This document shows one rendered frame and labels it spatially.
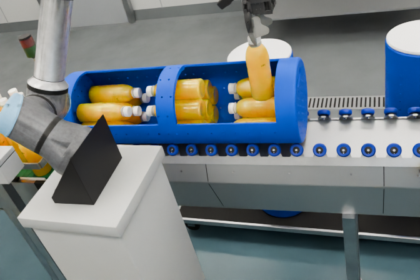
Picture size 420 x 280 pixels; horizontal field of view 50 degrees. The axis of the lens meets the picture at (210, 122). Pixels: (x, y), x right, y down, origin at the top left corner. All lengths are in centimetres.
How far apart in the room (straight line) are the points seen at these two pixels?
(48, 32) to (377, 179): 109
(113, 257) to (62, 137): 36
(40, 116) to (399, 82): 135
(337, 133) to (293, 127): 26
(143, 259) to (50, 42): 66
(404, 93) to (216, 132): 83
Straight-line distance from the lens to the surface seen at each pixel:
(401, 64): 190
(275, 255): 246
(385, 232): 234
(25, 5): 642
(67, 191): 128
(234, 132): 147
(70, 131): 125
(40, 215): 134
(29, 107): 128
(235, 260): 248
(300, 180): 158
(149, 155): 136
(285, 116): 140
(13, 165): 181
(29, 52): 231
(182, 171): 168
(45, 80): 137
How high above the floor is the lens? 195
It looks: 35 degrees down
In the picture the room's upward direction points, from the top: 15 degrees counter-clockwise
